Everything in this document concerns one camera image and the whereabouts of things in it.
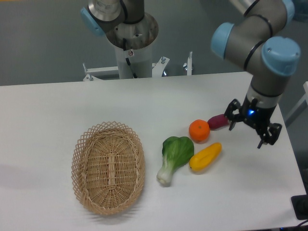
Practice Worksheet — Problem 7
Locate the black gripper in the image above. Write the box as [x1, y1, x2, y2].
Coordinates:
[224, 96, 282, 149]

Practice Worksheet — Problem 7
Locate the yellow mango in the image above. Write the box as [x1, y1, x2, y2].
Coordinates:
[189, 142, 222, 171]

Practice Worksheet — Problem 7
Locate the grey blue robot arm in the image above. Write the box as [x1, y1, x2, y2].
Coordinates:
[80, 0, 301, 145]

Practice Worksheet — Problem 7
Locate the purple sweet potato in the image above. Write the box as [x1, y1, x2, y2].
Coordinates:
[207, 114, 230, 130]

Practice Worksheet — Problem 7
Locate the orange fruit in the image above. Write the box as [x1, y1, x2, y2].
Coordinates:
[189, 119, 210, 142]

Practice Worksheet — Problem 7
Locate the green bok choy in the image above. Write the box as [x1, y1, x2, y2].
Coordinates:
[156, 136, 194, 185]

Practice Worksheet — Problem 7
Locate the black device at table edge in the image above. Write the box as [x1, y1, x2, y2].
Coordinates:
[291, 195, 308, 220]

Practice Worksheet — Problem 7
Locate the woven wicker basket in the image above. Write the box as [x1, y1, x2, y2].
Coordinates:
[71, 121, 145, 216]

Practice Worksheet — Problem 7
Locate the white frame at right edge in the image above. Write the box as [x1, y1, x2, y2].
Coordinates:
[285, 81, 308, 127]

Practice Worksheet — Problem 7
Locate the white metal base frame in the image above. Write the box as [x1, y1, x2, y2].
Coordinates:
[83, 51, 194, 81]

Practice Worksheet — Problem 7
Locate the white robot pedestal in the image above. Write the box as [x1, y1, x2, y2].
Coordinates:
[105, 13, 159, 79]

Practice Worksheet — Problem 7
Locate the black cable on pedestal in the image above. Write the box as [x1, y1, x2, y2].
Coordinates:
[122, 38, 138, 79]

